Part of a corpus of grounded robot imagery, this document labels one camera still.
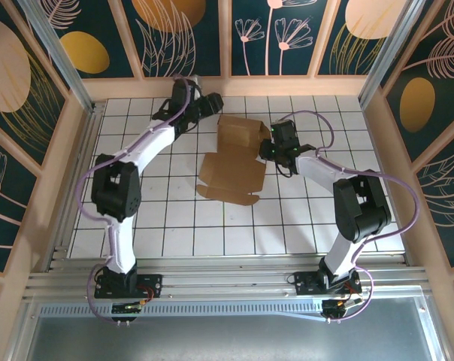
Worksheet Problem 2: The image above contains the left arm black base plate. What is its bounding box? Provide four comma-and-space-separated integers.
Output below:
94, 274, 164, 300

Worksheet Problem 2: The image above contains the aluminium mounting rail frame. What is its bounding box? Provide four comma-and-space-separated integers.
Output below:
23, 255, 433, 300

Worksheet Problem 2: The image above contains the aluminium side rail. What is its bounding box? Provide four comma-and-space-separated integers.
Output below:
46, 101, 107, 272

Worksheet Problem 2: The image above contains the grey metal sheet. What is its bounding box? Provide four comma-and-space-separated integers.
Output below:
8, 295, 448, 361

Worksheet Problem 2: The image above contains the aluminium corner post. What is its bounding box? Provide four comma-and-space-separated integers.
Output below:
18, 0, 97, 112
358, 0, 427, 110

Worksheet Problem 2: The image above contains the perforated metal cable tray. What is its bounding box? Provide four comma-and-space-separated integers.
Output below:
38, 303, 325, 321

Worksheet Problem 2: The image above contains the brown cardboard paper box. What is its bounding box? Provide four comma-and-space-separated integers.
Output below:
195, 114, 272, 207

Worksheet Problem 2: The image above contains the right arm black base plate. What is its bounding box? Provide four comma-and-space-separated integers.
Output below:
294, 271, 363, 298

